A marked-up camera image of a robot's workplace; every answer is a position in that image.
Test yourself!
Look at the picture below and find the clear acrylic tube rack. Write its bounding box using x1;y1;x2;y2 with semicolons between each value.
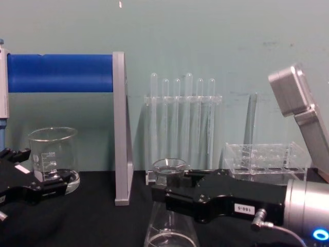
223;141;308;185

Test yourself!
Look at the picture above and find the black table cloth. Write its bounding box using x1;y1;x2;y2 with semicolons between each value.
0;168;329;247

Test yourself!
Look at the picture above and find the clear glass beaker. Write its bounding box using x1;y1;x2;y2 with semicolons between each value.
27;127;81;195

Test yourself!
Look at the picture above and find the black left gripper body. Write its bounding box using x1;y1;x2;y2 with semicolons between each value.
0;154;44;206

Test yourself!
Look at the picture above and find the clear acrylic pipette rack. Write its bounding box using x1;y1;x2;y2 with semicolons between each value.
143;95;223;186

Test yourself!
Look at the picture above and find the right arm cable with plug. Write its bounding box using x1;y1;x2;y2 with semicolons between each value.
251;208;312;247

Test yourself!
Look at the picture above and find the grey narrow upright panel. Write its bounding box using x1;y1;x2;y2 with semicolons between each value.
243;92;258;146

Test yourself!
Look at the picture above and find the clear glass conical flask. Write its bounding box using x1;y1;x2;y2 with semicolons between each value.
144;158;204;247

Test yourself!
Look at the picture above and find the grey stand with blue bar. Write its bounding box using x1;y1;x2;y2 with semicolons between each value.
6;51;134;206

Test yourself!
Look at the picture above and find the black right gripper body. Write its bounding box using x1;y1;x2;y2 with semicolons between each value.
195;168;286;223

